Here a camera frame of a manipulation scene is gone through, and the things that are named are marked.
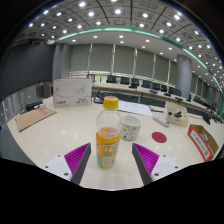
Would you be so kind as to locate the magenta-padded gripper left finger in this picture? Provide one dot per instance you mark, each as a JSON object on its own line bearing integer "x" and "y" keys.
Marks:
{"x": 77, "y": 159}

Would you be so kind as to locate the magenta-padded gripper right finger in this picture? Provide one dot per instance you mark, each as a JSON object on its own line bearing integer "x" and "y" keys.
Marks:
{"x": 146, "y": 160}

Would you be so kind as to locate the long curved conference desk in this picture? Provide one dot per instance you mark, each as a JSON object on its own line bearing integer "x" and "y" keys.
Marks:
{"x": 133, "y": 90}

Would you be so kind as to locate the white patterned cup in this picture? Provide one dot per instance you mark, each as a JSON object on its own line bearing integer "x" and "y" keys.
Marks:
{"x": 130, "y": 128}

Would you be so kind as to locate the large white printed box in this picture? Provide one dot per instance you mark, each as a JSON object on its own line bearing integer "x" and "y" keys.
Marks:
{"x": 71, "y": 91}

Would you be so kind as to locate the small open beige box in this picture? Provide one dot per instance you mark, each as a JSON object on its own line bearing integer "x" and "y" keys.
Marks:
{"x": 176, "y": 118}

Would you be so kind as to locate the flat brown envelope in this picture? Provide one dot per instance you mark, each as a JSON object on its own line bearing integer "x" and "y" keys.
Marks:
{"x": 33, "y": 118}

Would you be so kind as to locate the ceiling lights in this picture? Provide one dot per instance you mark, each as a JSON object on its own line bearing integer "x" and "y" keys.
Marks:
{"x": 91, "y": 14}

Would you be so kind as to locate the row of black office chairs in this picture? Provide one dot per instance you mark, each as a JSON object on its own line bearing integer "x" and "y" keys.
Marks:
{"x": 125, "y": 80}

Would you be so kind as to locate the white paper sheet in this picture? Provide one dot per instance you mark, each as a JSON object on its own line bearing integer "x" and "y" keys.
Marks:
{"x": 135, "y": 108}

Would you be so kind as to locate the white power strip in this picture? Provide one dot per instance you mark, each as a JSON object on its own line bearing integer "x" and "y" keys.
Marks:
{"x": 161, "y": 120}

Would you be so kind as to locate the open brown red-labelled cardboard box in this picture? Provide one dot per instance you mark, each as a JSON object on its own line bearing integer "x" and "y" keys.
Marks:
{"x": 200, "y": 141}

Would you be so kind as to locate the yellow-capped clear drink bottle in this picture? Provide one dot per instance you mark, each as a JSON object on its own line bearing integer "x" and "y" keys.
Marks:
{"x": 108, "y": 143}

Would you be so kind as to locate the black desk telephone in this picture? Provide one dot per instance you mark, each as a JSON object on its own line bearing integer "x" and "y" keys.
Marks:
{"x": 99, "y": 99}

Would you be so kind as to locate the flat round red coaster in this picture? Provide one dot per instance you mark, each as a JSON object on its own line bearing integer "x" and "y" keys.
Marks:
{"x": 159, "y": 137}

